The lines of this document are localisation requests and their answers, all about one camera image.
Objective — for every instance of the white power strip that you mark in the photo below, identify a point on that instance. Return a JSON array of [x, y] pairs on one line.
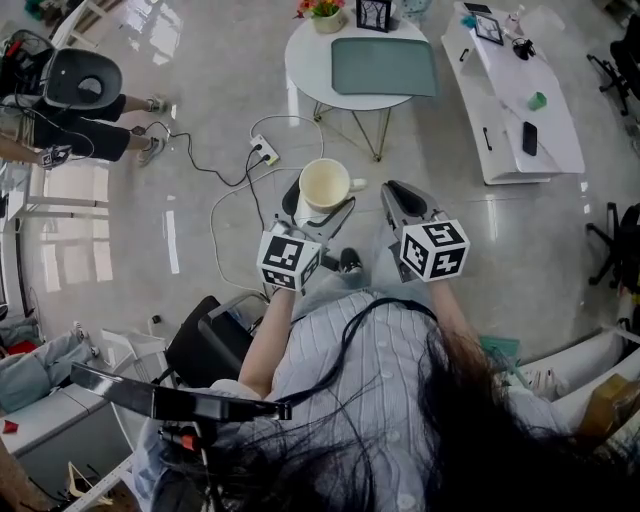
[[265, 149]]

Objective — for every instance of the small green cup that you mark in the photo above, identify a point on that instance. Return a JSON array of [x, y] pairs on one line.
[[537, 101]]

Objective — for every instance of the black frame white mat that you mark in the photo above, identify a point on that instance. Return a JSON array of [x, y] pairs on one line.
[[488, 30]]

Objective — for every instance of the black padded chair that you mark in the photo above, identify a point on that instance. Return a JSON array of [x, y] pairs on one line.
[[210, 345]]

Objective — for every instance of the small teal object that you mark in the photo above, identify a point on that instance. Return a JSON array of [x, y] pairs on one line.
[[467, 21]]

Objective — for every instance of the cardboard box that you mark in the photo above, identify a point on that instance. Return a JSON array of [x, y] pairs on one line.
[[610, 405]]

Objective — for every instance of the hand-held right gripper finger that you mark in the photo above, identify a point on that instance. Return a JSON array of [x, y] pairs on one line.
[[395, 217], [412, 200]]

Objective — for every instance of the white low cabinet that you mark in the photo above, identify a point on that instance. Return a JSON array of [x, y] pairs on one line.
[[520, 90]]

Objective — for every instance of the white round table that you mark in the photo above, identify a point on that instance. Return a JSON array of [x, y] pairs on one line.
[[310, 65]]

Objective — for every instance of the teal flat mop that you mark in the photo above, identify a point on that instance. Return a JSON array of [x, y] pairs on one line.
[[500, 350]]

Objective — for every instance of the person's striped grey shirt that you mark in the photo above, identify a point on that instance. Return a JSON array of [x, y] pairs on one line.
[[340, 360]]

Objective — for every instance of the small black desk gadget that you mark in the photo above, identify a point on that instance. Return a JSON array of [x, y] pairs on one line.
[[524, 49]]

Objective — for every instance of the potted red yellow flowers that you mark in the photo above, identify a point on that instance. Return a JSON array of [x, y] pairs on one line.
[[325, 15]]

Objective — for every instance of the black smartphone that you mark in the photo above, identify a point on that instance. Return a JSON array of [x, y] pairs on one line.
[[477, 8], [530, 139]]

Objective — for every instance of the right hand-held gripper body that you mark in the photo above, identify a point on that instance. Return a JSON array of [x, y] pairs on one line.
[[432, 250]]

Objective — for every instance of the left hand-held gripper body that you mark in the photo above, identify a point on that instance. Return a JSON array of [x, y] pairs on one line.
[[287, 260]]

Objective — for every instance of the black head mount bar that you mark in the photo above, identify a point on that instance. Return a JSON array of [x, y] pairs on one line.
[[175, 397]]

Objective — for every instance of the person's blue jeans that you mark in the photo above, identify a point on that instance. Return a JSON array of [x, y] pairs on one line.
[[340, 285]]

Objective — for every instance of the green tray mat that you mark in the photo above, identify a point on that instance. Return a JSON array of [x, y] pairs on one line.
[[382, 67]]

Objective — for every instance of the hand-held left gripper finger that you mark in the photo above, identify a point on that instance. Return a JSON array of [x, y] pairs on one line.
[[335, 220], [291, 197]]

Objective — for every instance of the clear pump bottle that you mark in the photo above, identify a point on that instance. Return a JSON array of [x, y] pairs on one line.
[[515, 19]]

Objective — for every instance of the cream ceramic mug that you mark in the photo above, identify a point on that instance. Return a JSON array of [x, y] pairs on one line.
[[325, 182]]

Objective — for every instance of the white curved shelf unit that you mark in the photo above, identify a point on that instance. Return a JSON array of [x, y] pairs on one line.
[[590, 360]]

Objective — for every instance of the person's left forearm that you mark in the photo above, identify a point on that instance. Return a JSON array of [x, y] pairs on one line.
[[265, 345]]

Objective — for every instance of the person's right forearm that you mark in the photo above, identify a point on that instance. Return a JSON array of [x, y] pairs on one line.
[[452, 310]]

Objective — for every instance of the black picture frame branch print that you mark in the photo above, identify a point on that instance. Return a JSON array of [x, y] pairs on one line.
[[374, 15]]

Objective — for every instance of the person's black shoe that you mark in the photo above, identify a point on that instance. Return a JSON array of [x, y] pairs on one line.
[[351, 261]]

